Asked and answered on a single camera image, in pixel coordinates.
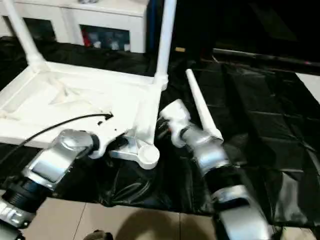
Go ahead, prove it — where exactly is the white glass-door cabinet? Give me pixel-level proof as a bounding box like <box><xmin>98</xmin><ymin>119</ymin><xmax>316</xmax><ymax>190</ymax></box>
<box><xmin>0</xmin><ymin>0</ymin><xmax>151</xmax><ymax>54</ymax></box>

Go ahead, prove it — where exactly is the white plastic table leg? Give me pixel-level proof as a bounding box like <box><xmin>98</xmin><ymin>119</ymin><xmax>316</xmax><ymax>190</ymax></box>
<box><xmin>2</xmin><ymin>0</ymin><xmax>49</xmax><ymax>72</ymax></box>
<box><xmin>152</xmin><ymin>0</ymin><xmax>177</xmax><ymax>92</ymax></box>
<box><xmin>184</xmin><ymin>68</ymin><xmax>224</xmax><ymax>144</ymax></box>

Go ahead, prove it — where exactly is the dark grey rounded object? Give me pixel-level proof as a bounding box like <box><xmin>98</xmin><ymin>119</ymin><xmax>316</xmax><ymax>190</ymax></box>
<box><xmin>82</xmin><ymin>229</ymin><xmax>114</xmax><ymax>240</ymax></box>

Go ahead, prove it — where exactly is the white flat board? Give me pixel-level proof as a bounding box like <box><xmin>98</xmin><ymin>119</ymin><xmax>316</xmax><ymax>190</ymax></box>
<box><xmin>294</xmin><ymin>72</ymin><xmax>320</xmax><ymax>104</ymax></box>

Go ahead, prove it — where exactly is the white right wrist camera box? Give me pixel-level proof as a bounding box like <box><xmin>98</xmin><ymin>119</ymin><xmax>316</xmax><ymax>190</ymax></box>
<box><xmin>158</xmin><ymin>98</ymin><xmax>192</xmax><ymax>148</ymax></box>

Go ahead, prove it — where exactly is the white plastic table top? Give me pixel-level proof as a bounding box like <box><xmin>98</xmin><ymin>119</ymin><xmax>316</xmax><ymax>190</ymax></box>
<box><xmin>0</xmin><ymin>61</ymin><xmax>169</xmax><ymax>170</ymax></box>

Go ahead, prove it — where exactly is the black plastic mat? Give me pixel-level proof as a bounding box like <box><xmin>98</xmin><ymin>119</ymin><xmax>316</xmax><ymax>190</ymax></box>
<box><xmin>0</xmin><ymin>36</ymin><xmax>320</xmax><ymax>227</ymax></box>

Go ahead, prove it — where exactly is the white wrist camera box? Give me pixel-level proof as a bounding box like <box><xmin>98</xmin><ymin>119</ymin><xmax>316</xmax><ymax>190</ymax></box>
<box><xmin>158</xmin><ymin>98</ymin><xmax>192</xmax><ymax>148</ymax></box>
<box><xmin>89</xmin><ymin>117</ymin><xmax>132</xmax><ymax>159</ymax></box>

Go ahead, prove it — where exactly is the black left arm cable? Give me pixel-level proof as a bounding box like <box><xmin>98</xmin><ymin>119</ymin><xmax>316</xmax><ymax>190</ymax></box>
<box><xmin>0</xmin><ymin>113</ymin><xmax>115</xmax><ymax>162</ymax></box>

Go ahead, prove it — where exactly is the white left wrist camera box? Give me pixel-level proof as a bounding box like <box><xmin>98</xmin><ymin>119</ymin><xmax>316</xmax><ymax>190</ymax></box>
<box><xmin>89</xmin><ymin>117</ymin><xmax>132</xmax><ymax>159</ymax></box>

